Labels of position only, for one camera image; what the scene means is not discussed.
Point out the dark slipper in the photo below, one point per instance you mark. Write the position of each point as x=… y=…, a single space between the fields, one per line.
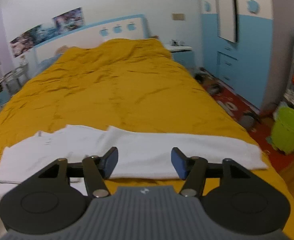
x=214 y=89

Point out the lime green plastic bin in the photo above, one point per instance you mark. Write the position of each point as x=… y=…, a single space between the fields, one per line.
x=282 y=132

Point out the anime poster on wall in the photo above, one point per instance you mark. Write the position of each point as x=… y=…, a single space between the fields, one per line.
x=69 y=21

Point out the red floor rug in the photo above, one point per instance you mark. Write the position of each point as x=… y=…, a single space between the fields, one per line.
x=259 y=128

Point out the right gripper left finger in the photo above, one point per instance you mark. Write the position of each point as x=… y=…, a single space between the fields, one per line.
x=95 y=170

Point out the white and blue headboard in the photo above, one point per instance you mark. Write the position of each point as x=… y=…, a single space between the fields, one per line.
x=132 y=27

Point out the mustard yellow bed duvet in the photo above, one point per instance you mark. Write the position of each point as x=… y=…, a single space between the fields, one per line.
x=130 y=84

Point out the white small garment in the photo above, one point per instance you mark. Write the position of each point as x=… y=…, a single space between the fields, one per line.
x=140 y=155

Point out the beige wall switch plate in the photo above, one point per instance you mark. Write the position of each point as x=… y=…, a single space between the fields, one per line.
x=178 y=16

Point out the blue bedside table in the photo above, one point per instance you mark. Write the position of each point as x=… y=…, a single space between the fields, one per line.
x=183 y=55

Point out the grey slipper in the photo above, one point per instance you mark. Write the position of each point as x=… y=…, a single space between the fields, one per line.
x=248 y=120

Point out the blue wardrobe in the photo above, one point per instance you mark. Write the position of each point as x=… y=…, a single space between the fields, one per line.
x=237 y=43

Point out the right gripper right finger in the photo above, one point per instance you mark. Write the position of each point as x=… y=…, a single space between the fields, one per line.
x=194 y=171

